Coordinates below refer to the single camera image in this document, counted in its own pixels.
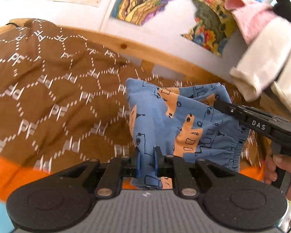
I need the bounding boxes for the orange bed sheet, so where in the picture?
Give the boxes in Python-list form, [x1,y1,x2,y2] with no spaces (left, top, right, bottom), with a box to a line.
[0,153,268,201]

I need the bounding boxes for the pink cloth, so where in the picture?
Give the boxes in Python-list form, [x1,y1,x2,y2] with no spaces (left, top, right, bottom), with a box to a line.
[224,0,280,46]

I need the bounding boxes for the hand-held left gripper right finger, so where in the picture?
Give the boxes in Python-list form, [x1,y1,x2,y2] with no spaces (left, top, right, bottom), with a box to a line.
[153,146,236,198]

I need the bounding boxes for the blue pants with orange print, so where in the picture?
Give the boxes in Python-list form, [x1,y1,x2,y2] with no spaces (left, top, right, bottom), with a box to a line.
[125,78,251,191]

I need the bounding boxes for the white cloth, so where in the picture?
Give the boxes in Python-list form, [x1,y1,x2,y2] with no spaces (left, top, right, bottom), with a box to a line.
[229,19,291,124]

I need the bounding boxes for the colourful swirl wall poster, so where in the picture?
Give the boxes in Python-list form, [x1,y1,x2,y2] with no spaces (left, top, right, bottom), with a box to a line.
[110,0,199,27]

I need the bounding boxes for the brown patterned blanket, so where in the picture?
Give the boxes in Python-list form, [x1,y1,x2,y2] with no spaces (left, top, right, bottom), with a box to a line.
[0,19,267,175]

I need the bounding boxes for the colourful figure wall poster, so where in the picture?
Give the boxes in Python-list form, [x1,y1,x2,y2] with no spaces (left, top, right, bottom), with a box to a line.
[181,0,274,57]

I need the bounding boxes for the wooden bed frame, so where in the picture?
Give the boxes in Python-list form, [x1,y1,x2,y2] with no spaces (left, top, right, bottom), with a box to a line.
[0,18,237,84]

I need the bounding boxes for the person's right hand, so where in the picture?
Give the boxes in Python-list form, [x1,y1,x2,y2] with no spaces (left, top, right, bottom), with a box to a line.
[263,148,291,199]

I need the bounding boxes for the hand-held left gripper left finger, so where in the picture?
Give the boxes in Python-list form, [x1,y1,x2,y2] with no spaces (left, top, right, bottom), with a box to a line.
[51,148,142,198]

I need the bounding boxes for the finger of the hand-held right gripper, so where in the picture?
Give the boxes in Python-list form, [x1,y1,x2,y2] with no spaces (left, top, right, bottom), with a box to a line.
[213,100,248,127]

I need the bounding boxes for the white wall pipe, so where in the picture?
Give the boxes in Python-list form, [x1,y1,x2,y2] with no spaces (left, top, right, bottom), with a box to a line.
[100,0,127,32]

